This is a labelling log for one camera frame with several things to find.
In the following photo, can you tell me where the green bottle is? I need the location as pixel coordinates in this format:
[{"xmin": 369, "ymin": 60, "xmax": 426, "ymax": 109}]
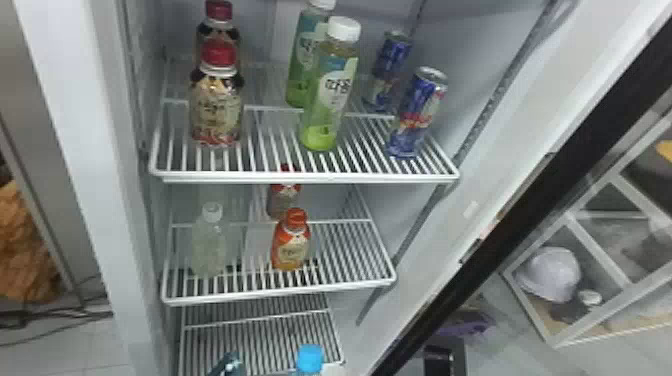
[
  {"xmin": 284, "ymin": 0, "xmax": 338, "ymax": 109},
  {"xmin": 298, "ymin": 16, "xmax": 363, "ymax": 152}
]

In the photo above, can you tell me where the blue can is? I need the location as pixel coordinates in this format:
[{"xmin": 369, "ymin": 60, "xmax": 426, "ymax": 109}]
[
  {"xmin": 386, "ymin": 65, "xmax": 449, "ymax": 159},
  {"xmin": 362, "ymin": 29, "xmax": 414, "ymax": 115}
]

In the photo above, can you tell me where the clear bottle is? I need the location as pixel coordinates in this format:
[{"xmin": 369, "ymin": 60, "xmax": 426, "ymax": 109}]
[{"xmin": 189, "ymin": 201, "xmax": 228, "ymax": 279}]

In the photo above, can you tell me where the red cap brown bottle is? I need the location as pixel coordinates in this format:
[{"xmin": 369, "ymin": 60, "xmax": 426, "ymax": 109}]
[
  {"xmin": 187, "ymin": 39, "xmax": 246, "ymax": 148},
  {"xmin": 195, "ymin": 0, "xmax": 242, "ymax": 67}
]

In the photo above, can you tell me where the blue cap bottle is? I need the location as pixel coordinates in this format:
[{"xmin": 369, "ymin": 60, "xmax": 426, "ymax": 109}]
[{"xmin": 293, "ymin": 344, "xmax": 326, "ymax": 376}]

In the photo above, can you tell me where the fridge door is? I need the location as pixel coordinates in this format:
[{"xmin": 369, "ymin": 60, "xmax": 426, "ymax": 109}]
[{"xmin": 370, "ymin": 20, "xmax": 672, "ymax": 376}]

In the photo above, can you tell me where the white fridge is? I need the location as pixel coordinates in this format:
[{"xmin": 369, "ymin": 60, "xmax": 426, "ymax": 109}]
[{"xmin": 12, "ymin": 0, "xmax": 672, "ymax": 376}]

